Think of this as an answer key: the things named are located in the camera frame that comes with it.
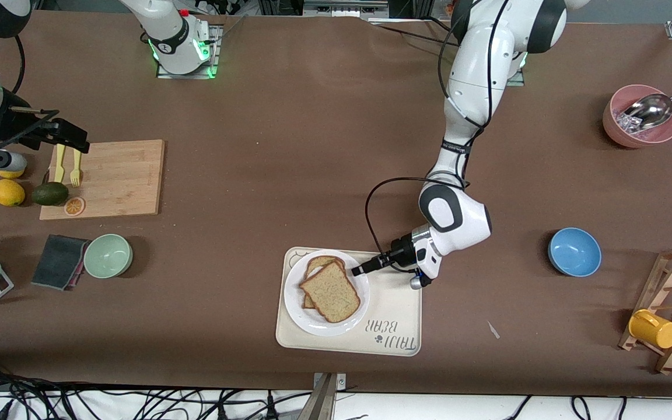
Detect green bowl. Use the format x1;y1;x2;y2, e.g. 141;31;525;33
83;234;134;279

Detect clear ice cubes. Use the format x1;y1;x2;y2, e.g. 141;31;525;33
616;110;643;137

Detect black table cable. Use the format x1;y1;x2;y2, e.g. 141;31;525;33
370;19;456;46

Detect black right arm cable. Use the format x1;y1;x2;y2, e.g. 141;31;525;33
12;35;26;94

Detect wooden cutting board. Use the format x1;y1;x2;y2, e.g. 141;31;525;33
39;139;166;221

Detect brown bread slice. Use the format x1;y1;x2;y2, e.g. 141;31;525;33
299;261;362;324
303;255;347;310

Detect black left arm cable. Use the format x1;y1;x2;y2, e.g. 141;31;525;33
364;0;515;260

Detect aluminium arm base plate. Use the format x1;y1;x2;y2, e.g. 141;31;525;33
508;52;526;87
156;24;223;79

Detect cream bear print tray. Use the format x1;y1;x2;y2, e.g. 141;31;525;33
275;247;423;357

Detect metal scoop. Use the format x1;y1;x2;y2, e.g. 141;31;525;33
622;79;672;132

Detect yellow mug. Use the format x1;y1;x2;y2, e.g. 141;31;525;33
628;309;672;349

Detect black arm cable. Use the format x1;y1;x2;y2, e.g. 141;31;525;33
12;35;26;94
364;0;515;260

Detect green avocado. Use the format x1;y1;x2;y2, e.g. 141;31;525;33
31;181;70;207

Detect white round plate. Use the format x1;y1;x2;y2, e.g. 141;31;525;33
284;249;371;337

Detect pink bowl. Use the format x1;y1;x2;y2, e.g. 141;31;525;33
603;85;672;149

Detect dark grey sponge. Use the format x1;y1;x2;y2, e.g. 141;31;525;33
31;234;90;291

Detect blue bowl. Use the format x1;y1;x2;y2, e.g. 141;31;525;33
548;227;602;277

